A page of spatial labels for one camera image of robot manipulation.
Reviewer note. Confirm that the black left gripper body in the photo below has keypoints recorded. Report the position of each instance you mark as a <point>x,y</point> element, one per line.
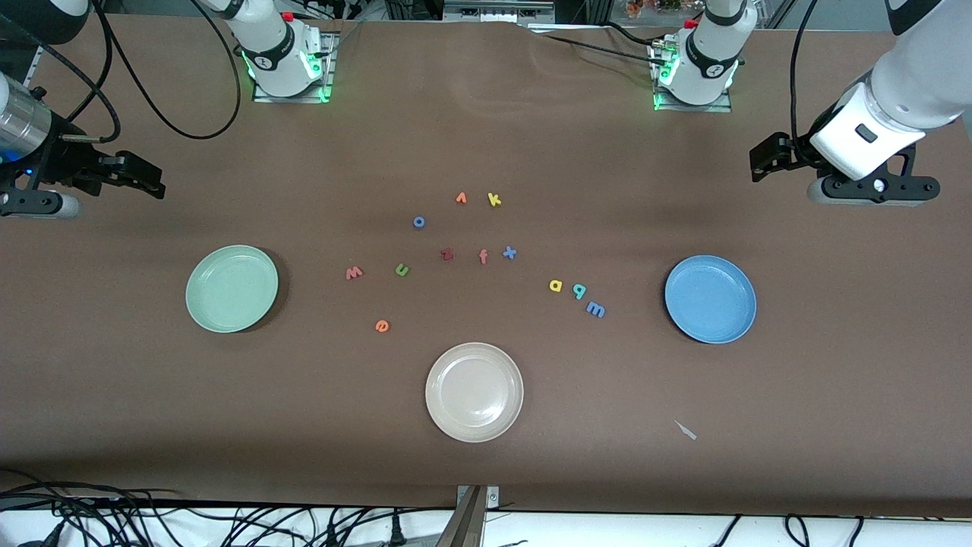
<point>795,156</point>

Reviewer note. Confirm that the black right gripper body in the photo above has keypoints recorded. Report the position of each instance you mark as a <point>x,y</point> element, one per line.
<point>67,165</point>

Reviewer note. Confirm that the blue foam letter m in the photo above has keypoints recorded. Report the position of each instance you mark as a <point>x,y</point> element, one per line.
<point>596,310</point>

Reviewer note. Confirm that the pink foam letter w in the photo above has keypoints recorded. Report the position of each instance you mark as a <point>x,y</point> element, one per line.
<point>354,274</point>

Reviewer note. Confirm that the green foam letter u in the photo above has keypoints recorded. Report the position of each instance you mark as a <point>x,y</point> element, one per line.
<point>397,270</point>

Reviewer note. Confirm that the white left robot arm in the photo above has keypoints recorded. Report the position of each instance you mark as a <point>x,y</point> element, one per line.
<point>919,83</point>

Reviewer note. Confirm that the blue plate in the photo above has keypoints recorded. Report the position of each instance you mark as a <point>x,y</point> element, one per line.
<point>710,300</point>

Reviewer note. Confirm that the green plate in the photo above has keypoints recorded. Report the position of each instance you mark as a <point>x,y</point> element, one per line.
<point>231,289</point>

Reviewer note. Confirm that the brown table cover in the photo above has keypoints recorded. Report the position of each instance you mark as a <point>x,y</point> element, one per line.
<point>607,152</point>

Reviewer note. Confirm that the teal foam letter q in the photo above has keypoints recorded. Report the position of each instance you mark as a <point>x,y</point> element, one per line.
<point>580,289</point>

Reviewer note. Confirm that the blue foam letter x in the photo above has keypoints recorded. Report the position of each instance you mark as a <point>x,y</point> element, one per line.
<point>509,253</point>

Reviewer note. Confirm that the small grey tape scrap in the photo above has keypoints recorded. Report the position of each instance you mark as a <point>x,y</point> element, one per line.
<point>686,431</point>

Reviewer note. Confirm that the grey background device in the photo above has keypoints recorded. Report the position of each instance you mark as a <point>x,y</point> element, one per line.
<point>497,11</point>

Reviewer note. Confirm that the beige plate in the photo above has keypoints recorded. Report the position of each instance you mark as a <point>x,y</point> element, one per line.
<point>474,393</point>

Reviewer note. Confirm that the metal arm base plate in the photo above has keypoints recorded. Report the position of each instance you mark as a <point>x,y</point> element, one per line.
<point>292,99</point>
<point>695,109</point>

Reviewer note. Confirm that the grey metal camera post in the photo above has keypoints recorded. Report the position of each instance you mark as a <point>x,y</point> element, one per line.
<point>465,524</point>

